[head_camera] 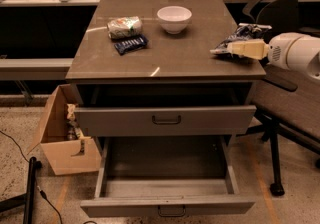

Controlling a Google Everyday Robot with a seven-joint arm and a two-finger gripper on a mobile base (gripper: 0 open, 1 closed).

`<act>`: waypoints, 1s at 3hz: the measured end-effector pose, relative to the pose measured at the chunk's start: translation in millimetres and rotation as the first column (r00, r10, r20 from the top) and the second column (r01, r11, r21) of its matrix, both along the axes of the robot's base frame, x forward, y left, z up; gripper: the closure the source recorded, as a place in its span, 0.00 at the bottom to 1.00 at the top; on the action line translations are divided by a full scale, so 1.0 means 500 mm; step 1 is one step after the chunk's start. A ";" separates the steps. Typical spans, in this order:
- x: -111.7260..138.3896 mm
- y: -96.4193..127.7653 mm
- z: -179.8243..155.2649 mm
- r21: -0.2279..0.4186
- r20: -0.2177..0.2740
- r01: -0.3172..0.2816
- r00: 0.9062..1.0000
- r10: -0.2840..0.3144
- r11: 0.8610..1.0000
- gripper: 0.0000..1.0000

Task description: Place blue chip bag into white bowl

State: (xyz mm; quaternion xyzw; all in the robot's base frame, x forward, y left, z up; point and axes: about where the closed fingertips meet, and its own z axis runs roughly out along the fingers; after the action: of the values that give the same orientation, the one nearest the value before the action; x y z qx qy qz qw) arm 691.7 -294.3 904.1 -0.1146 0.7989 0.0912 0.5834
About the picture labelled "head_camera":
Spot grey drawer cabinet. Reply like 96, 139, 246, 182
65, 0, 267, 142

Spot dark blue snack packet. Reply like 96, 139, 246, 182
114, 35, 148, 55

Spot black floor cable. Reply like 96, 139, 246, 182
0, 130, 64, 224

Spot blue chip bag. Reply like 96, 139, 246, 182
210, 23, 272, 55

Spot cardboard box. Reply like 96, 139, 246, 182
28, 84, 101, 175

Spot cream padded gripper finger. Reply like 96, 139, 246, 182
227, 39, 269, 60

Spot upper grey drawer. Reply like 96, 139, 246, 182
75, 105, 256, 137

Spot white bowl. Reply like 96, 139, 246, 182
157, 6, 192, 34

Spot grey side bench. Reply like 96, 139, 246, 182
0, 58, 73, 81

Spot green white snack bag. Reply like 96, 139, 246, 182
107, 16, 142, 39

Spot black stand leg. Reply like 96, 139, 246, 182
0, 157, 42, 224

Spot black office chair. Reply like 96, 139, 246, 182
243, 0, 320, 196

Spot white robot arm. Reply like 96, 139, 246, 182
227, 32, 320, 82

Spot items inside cardboard box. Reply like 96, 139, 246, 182
66, 104, 83, 140

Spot lower open grey drawer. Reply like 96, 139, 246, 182
81, 136, 255, 217

